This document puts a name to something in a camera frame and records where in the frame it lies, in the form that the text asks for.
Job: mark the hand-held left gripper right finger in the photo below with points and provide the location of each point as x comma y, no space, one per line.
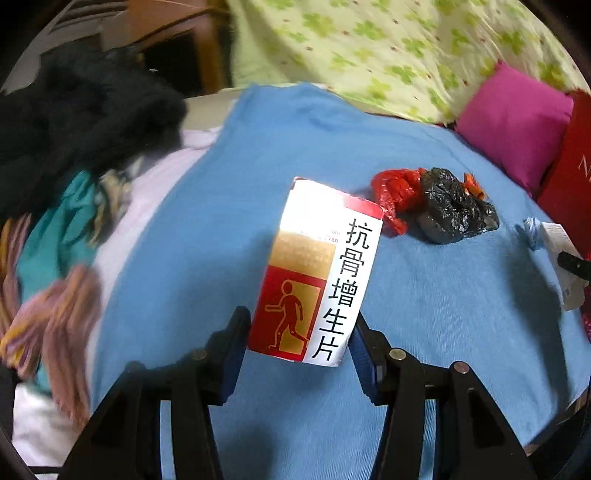
364,365

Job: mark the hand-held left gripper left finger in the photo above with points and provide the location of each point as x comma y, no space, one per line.
233,356

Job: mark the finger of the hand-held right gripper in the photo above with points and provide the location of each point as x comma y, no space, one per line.
572,264

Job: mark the white paper packet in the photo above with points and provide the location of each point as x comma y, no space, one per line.
556,237

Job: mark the light blue wrapper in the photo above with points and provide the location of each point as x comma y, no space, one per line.
533,233

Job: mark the red and white medicine box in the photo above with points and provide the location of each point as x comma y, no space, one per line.
314,258

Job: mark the orange snack wrapper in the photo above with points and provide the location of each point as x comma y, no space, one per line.
472,184

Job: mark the black plastic bag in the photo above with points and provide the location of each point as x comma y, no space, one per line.
448,207

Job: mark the red plastic bag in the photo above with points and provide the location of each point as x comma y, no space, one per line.
392,189

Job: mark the red paper shopping bag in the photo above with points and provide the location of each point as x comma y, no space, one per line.
572,184

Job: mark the blue towel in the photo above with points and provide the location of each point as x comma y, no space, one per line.
207,207

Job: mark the pink pillow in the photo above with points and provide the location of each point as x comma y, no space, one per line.
512,124

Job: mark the multicolour yarn scarf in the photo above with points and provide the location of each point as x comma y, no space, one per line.
64,314

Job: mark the pale pink cloth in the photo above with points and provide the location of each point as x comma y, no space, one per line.
152,184

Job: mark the teal cloth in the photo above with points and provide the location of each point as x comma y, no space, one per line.
60,221

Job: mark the black fluffy cloth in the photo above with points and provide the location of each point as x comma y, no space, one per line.
69,124

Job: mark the green clover print quilt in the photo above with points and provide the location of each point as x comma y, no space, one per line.
369,46

